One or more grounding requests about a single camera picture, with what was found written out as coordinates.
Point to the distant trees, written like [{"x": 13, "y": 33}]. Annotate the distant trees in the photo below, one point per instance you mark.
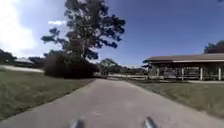
[{"x": 113, "y": 66}]

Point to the grey paved path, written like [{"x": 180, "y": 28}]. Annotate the grey paved path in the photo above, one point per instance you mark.
[{"x": 110, "y": 100}]

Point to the large dark bush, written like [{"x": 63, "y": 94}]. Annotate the large dark bush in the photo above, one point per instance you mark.
[{"x": 68, "y": 66}]

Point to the tall dark tree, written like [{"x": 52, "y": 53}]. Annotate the tall dark tree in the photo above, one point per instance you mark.
[{"x": 87, "y": 26}]

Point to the robot's own part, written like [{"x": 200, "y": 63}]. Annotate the robot's own part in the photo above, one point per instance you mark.
[
  {"x": 77, "y": 124},
  {"x": 149, "y": 123}
]

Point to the open shelter building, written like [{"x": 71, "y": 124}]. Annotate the open shelter building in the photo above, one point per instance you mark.
[{"x": 186, "y": 65}]

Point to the low distant building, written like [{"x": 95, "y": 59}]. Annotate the low distant building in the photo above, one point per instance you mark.
[{"x": 23, "y": 61}]

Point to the grass field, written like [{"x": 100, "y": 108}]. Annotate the grass field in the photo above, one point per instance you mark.
[{"x": 26, "y": 90}]

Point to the grass verge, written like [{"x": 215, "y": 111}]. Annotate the grass verge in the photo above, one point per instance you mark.
[{"x": 196, "y": 95}]

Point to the pale side road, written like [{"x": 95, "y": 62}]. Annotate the pale side road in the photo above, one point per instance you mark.
[{"x": 20, "y": 68}]

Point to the dark tree behind shelter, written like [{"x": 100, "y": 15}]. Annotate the dark tree behind shelter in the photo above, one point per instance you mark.
[{"x": 215, "y": 47}]

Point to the dark trees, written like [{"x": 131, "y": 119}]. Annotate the dark trees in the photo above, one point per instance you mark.
[{"x": 6, "y": 56}]

